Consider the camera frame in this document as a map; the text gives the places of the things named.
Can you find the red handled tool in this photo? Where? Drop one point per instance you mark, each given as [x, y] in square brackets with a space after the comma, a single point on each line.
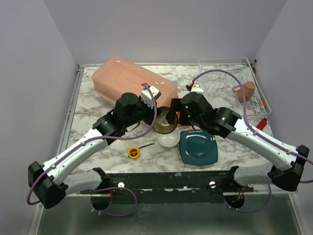
[262, 124]

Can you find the pink grey mug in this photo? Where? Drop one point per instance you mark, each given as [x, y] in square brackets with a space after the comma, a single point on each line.
[247, 91]

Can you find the brown beige bowl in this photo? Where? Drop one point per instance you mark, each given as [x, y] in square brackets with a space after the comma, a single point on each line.
[161, 125]

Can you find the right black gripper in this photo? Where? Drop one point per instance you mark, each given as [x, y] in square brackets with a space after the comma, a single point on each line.
[173, 110]

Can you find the white bowl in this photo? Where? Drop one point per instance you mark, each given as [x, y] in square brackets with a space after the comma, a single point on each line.
[169, 140]

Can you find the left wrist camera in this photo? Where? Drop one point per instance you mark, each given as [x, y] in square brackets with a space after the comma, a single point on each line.
[149, 94]

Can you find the black mounting rail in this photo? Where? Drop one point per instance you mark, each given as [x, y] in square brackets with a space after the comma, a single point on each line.
[168, 187]

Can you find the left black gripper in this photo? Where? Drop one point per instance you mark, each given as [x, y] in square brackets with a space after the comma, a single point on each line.
[148, 113]

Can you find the pink translucent storage box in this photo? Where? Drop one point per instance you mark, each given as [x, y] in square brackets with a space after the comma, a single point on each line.
[119, 75]

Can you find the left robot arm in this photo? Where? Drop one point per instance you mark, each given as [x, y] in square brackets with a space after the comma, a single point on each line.
[132, 117]

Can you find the white wire dish rack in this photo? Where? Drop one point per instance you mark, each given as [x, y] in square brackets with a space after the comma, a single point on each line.
[217, 86]

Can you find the teal square plate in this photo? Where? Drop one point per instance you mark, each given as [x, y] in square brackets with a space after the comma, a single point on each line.
[198, 148]

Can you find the orange bowl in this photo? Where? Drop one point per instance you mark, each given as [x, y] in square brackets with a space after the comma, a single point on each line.
[179, 118]

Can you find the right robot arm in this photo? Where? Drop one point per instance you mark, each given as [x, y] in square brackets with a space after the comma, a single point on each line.
[285, 162]

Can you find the yellow tape measure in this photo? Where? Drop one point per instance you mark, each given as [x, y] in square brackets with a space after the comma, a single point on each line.
[134, 153]

